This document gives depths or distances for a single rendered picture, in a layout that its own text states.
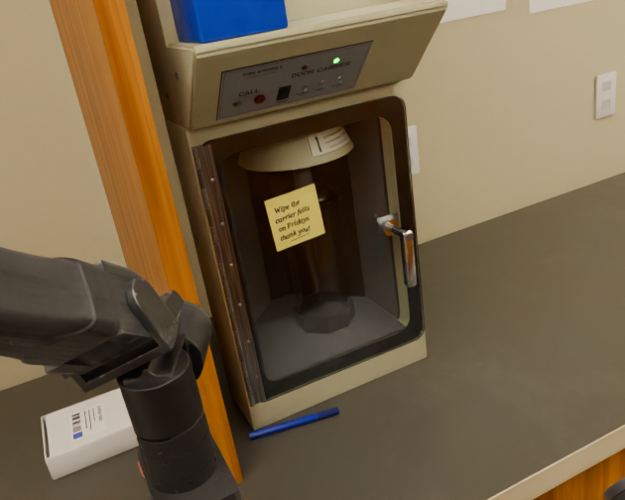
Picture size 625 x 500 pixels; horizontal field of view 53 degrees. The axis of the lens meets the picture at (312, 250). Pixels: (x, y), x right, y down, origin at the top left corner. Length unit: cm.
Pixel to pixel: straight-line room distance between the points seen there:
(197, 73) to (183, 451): 39
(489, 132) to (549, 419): 84
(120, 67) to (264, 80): 16
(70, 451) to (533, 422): 67
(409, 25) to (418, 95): 68
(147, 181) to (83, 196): 54
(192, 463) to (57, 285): 20
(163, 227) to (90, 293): 30
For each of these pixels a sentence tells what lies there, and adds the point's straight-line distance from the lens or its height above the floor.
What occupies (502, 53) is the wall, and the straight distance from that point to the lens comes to 161.
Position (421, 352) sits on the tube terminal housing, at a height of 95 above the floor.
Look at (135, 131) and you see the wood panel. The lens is 70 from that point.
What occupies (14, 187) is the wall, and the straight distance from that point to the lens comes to 123.
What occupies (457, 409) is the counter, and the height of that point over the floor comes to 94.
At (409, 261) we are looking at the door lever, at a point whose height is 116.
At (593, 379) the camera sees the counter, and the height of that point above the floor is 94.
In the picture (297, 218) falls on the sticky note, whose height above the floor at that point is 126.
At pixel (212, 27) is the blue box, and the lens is 70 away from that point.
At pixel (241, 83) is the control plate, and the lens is 74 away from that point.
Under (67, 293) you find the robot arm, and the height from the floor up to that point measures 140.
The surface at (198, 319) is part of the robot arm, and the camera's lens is 58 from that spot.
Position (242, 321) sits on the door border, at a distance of 89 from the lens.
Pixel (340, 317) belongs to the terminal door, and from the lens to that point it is 96.
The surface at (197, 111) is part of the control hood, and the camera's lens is 75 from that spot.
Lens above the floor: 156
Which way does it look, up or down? 23 degrees down
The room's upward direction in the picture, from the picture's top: 9 degrees counter-clockwise
